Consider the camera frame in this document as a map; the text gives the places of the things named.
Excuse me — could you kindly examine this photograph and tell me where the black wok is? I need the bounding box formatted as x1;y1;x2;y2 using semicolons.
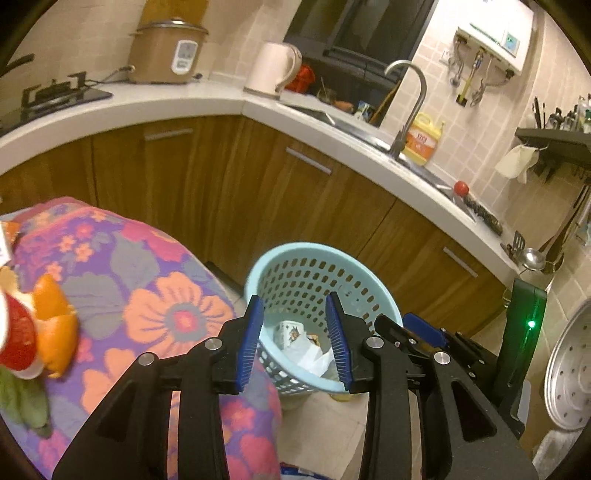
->
1;54;36;77

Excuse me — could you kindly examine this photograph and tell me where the light blue plastic basket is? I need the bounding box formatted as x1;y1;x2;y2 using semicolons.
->
244;242;403;398

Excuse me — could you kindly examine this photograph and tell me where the white water heater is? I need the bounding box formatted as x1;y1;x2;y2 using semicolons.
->
455;0;537;75

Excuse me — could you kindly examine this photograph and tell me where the small printed carton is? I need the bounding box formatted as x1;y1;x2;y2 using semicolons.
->
274;320;309;348

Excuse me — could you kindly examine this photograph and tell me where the stainless steel sink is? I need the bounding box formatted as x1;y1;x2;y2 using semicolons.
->
281;104;476;217

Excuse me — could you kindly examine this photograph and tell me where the cream electric kettle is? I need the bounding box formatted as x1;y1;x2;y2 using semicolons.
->
243;41;303;100

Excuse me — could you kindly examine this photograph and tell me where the slotted metal spatula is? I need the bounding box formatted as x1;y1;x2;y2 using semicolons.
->
507;231;528;260

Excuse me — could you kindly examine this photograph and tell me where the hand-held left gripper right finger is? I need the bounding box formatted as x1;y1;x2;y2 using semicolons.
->
325;292;539;480

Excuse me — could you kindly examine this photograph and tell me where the dark window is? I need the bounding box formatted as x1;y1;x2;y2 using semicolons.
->
284;0;437;88

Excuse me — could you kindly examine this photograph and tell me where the red bag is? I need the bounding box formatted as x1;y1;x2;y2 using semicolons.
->
286;65;317;93

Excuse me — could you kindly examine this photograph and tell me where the floral printed blanket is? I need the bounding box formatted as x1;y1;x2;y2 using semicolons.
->
0;198;283;480

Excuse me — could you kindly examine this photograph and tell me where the orange peel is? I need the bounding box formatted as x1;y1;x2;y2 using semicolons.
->
33;273;79;380

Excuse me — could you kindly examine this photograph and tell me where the black wall shelf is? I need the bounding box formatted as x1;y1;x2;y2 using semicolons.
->
515;127;591;183

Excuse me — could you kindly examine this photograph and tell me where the steel sink faucet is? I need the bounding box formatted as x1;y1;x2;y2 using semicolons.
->
385;60;428;160

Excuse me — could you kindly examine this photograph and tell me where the cluster of shelf utensils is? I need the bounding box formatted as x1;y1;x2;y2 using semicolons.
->
532;93;591;133

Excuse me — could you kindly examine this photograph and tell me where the brown rice cooker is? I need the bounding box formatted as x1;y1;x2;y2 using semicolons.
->
128;17;209;86

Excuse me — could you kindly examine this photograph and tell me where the yellow detergent bottle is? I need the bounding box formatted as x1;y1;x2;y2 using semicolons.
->
401;113;446;168

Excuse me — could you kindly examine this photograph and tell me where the perforated metal steamer tray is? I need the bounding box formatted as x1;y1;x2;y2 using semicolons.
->
544;300;591;432

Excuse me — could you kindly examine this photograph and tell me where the black gas stove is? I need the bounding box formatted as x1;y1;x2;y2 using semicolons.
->
0;71;114;137

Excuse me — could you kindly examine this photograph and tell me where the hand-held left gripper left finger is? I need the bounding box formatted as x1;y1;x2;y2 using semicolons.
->
52;295;265;480

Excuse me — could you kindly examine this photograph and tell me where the metal ladle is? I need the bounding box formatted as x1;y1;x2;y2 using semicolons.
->
519;185;591;274

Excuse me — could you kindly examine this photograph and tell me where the white crumpled paper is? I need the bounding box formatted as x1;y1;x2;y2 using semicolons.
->
295;335;343;378

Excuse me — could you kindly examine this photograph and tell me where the white hanging cloth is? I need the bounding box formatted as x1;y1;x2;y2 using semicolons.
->
496;143;548;184

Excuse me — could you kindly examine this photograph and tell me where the dark cloth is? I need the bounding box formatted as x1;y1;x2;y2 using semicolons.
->
465;196;504;234

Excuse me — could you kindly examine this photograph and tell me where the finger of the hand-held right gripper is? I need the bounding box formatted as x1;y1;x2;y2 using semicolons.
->
375;315;432;359
405;313;499;384

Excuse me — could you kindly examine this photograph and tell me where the red and white wrapper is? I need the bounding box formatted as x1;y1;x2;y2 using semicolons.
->
0;291;44;381

